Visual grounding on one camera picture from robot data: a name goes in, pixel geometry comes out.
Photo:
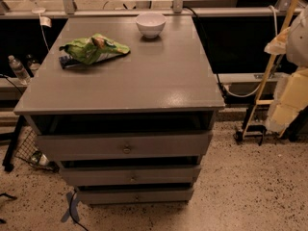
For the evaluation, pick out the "grey drawer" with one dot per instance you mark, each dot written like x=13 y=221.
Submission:
x=115 y=176
x=99 y=147
x=135 y=196

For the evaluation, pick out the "black wire basket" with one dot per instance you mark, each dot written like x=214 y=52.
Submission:
x=28 y=151

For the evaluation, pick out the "green chip bag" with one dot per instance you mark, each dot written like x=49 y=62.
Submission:
x=92 y=50

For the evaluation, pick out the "black stand leg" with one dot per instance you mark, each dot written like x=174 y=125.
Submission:
x=12 y=137

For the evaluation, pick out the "grey drawer cabinet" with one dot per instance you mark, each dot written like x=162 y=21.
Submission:
x=165 y=86

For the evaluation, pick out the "white ceramic bowl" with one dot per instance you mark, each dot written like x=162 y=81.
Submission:
x=151 y=25

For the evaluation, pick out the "grey top drawer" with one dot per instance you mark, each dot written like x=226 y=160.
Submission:
x=99 y=147

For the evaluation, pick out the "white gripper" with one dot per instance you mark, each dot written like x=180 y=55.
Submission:
x=298 y=40

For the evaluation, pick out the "grey bottom drawer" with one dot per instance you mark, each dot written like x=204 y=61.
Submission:
x=135 y=196

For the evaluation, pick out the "yellow ladder frame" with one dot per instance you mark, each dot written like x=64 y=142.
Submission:
x=248 y=129

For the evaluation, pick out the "grey middle drawer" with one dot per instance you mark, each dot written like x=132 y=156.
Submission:
x=115 y=176

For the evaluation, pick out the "clear plastic water bottle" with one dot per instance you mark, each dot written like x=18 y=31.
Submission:
x=19 y=70

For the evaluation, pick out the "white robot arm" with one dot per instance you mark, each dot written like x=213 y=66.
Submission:
x=297 y=46

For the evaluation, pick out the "blue tape cross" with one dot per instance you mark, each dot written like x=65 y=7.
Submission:
x=71 y=211

